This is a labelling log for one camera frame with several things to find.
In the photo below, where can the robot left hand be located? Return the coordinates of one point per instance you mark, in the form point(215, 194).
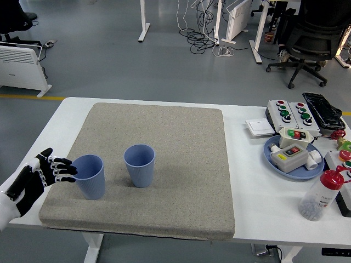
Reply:
point(27, 191)

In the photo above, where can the blue ribbed cup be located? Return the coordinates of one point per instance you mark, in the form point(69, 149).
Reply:
point(140, 175)
point(93, 186)

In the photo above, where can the brown paper cup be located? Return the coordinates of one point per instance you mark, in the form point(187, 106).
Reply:
point(269, 37)

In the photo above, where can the white table leg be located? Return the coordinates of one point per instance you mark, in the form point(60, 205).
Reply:
point(292, 254)
point(93, 249)

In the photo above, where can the white panel heater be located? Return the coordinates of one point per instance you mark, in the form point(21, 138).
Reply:
point(19, 68)
point(238, 19)

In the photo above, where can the grey-brown mat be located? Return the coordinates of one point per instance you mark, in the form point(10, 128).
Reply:
point(170, 164)

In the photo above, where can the grey power adapter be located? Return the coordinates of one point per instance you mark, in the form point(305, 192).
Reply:
point(50, 43)

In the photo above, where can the white desk leg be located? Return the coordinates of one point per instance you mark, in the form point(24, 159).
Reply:
point(342, 60)
point(218, 22)
point(144, 16)
point(260, 27)

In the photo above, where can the grey under-table power box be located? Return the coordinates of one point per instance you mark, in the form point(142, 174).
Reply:
point(259, 250)

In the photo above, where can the blue plate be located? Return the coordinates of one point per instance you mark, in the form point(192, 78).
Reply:
point(269, 161)

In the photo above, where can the white four-button control box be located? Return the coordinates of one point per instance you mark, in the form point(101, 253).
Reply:
point(294, 113)
point(275, 111)

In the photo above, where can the white pipe fitting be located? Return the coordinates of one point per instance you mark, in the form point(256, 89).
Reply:
point(312, 163)

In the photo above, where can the clear bottle red cap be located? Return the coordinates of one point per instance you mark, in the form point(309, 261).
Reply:
point(315, 202)

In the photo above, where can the person's shoe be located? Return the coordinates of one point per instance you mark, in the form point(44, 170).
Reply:
point(283, 56)

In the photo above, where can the white mushroom-button control box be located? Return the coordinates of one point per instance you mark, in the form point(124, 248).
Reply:
point(331, 161)

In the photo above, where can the black wrapped tray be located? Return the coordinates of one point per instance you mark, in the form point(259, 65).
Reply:
point(323, 109)

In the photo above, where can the black table control panel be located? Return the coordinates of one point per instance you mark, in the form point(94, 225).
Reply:
point(334, 251)

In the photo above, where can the black mesh office chair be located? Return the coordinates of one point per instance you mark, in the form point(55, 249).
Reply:
point(312, 35)

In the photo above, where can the white wall switch plate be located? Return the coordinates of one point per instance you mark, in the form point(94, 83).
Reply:
point(259, 126)

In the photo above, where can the grey red-button switch box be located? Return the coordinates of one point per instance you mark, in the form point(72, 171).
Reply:
point(290, 164)

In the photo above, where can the white green-red switch box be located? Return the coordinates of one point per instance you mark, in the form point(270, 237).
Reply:
point(288, 141)

